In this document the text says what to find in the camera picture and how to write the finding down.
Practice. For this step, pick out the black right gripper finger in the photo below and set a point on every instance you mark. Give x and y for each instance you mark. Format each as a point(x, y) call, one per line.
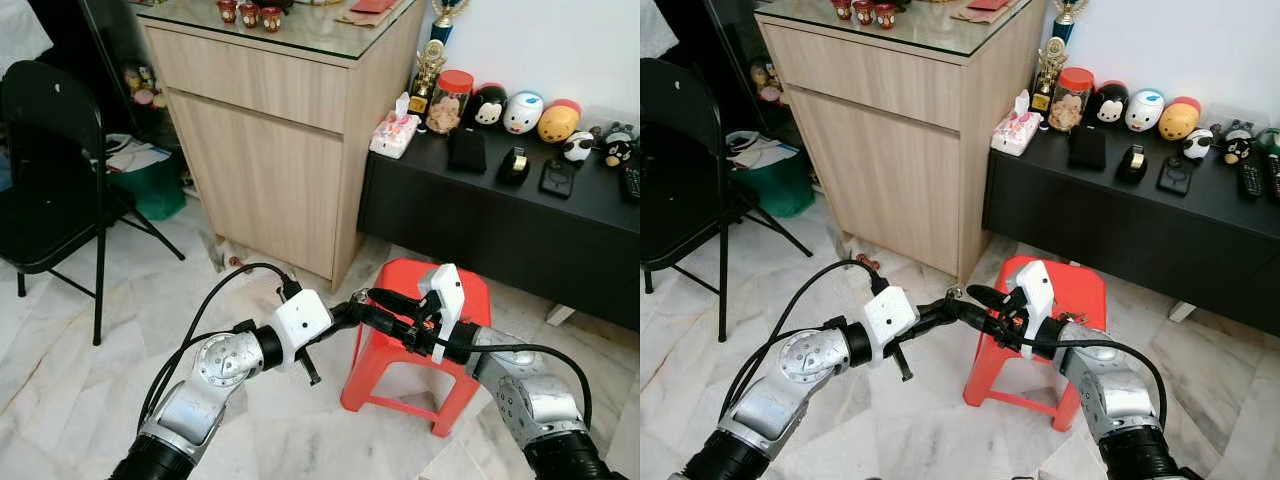
point(992, 297)
point(995, 328)
point(405, 335)
point(395, 300)

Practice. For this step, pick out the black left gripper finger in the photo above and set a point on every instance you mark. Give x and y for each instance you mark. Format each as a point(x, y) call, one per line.
point(962, 316)
point(372, 318)

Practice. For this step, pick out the silver key bunch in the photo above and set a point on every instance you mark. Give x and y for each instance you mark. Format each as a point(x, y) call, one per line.
point(356, 293)
point(950, 291)

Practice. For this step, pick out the red plastic stool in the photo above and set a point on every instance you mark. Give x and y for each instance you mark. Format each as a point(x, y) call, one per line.
point(400, 275)
point(1080, 285)

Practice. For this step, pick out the black low sideboard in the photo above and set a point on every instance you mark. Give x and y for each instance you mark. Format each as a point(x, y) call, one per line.
point(470, 230)
point(1090, 225)

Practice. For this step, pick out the light wooden cabinet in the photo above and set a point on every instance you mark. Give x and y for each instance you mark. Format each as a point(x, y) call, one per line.
point(880, 165)
point(260, 170)

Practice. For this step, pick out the black wallet pouch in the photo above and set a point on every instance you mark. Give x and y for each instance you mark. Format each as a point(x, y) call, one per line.
point(466, 152)
point(1088, 149)

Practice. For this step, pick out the pink tissue box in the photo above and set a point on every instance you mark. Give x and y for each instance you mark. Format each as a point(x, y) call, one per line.
point(393, 135)
point(1015, 133)

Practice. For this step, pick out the black tape dispenser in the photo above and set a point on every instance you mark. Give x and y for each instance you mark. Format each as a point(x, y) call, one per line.
point(513, 170)
point(1133, 167)

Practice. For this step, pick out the green plastic bin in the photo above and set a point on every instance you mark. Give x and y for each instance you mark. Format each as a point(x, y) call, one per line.
point(785, 190)
point(155, 195)

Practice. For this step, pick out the red-lidded snack jar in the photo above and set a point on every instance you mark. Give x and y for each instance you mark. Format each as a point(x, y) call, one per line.
point(1071, 105)
point(449, 108)

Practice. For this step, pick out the black square holder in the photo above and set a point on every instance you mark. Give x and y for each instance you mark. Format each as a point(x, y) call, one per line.
point(1176, 177)
point(557, 179)

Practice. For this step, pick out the black mouse plush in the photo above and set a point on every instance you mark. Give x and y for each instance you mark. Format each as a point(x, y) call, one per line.
point(1108, 106)
point(488, 108)

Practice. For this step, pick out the white and blue plush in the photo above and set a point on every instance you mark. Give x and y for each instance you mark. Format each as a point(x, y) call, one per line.
point(523, 115)
point(1144, 113)

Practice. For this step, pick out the small gold trophy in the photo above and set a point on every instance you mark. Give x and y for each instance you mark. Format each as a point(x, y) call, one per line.
point(428, 70)
point(1049, 68)

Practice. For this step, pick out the white papers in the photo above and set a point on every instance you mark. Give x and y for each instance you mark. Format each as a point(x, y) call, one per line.
point(140, 155)
point(765, 152)

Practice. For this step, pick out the small panda plush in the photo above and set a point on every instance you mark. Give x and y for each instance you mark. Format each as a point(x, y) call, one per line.
point(579, 147)
point(1198, 145)

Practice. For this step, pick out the yellow bear plush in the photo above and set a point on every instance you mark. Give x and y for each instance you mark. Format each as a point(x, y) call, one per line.
point(558, 123)
point(1179, 120)

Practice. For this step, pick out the black remote control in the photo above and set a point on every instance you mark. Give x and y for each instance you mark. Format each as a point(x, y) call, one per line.
point(1250, 178)
point(631, 180)

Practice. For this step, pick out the dark black and white plush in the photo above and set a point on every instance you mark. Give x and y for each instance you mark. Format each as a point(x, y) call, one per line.
point(1240, 144)
point(620, 147)

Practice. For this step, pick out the small colourful figurine toys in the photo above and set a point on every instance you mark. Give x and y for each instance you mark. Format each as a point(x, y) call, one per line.
point(145, 88)
point(770, 85)

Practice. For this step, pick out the blue and gold trophy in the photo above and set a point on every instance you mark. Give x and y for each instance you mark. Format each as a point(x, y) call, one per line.
point(448, 15)
point(1068, 14)

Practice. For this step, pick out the red envelope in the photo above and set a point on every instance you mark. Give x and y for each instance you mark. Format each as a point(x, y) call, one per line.
point(988, 5)
point(372, 6)

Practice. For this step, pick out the small red tea cup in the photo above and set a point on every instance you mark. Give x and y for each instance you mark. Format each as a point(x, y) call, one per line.
point(249, 15)
point(865, 12)
point(844, 9)
point(886, 16)
point(227, 12)
point(271, 19)

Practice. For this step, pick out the black folding chair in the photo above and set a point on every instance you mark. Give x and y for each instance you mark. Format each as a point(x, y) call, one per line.
point(50, 130)
point(675, 130)

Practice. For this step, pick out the black glass display cabinet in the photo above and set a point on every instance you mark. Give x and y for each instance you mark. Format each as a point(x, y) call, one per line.
point(100, 40)
point(720, 40)

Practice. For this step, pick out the white cloth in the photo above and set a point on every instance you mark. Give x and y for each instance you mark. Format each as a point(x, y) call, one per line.
point(655, 28)
point(20, 35)

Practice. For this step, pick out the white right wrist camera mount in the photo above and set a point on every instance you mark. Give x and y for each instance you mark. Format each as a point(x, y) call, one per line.
point(447, 300)
point(1035, 295)

